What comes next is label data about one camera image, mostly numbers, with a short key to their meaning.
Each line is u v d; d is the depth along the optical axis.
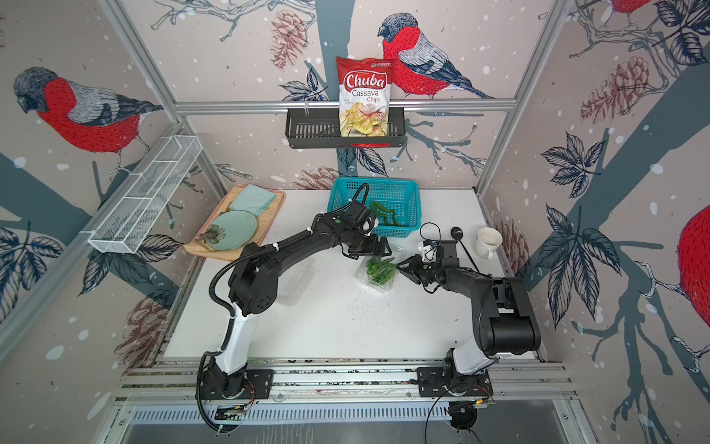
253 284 0.54
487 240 0.95
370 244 0.82
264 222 1.12
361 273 0.90
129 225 0.71
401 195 1.14
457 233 1.06
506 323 0.46
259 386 0.73
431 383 0.73
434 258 0.81
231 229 1.07
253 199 1.19
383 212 1.18
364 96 0.85
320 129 0.95
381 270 0.95
